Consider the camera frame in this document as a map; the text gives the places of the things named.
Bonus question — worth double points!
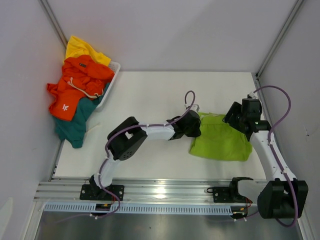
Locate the aluminium frame rail front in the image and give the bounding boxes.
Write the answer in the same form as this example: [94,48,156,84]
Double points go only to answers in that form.
[32,177,307,206]

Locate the aluminium corner post right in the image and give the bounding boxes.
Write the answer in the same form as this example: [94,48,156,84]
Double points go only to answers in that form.
[255,0,306,80]

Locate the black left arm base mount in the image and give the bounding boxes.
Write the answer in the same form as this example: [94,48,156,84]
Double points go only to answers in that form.
[79,183,125,202]

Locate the lime green shorts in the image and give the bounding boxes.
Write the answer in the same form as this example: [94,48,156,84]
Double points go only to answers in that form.
[189,112,253,162]

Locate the teal shorts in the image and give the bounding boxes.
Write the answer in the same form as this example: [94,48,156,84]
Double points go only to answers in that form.
[52,83,110,149]

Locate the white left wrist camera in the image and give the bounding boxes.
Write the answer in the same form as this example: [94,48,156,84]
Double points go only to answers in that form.
[184,104,200,113]

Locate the yellow shorts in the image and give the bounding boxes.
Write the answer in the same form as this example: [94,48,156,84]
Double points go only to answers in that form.
[65,35,111,67]

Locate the white slotted cable duct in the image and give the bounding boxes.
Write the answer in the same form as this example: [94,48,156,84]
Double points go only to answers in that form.
[43,202,233,216]

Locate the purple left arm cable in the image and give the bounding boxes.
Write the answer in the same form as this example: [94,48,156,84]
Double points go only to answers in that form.
[53,90,196,224]

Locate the aluminium corner post left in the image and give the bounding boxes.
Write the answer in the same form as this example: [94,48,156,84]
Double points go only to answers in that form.
[38,0,68,50]

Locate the aluminium corner post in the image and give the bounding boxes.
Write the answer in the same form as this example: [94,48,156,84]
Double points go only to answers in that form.
[38,0,68,50]
[255,0,306,80]

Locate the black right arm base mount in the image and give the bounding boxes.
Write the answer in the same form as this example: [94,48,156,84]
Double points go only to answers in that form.
[206,186,251,204]

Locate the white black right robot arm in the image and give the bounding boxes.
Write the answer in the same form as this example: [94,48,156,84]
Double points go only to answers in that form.
[222,98,309,221]

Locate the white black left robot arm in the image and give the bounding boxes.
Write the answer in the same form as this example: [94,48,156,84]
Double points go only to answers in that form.
[89,109,201,200]

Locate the white plastic laundry basket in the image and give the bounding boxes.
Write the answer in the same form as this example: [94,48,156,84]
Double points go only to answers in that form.
[95,61,121,112]

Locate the orange shorts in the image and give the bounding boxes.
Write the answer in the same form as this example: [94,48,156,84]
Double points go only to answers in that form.
[46,55,115,122]

